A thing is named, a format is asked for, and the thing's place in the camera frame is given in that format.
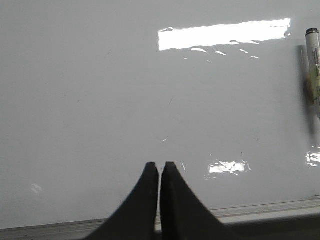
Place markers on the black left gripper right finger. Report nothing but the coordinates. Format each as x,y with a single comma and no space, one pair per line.
182,215

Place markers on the grey whiteboard frame ledge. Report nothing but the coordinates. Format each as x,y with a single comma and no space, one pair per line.
234,215

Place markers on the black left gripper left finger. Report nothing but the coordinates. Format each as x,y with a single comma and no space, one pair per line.
135,218

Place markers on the white whiteboard marker with magnet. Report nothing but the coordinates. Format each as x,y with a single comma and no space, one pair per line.
312,38

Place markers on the white whiteboard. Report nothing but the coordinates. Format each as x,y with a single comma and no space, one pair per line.
92,90

